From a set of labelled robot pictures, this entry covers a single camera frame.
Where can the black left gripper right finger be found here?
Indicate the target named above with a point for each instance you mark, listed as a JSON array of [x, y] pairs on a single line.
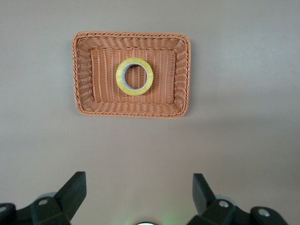
[[211, 206]]

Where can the yellow packing tape roll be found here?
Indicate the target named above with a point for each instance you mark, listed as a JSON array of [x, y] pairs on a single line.
[[120, 77]]

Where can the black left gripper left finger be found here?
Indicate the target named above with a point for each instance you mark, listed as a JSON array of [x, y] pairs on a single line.
[[68, 199]]

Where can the brown wicker basket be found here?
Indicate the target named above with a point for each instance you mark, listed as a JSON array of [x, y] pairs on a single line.
[[103, 77]]

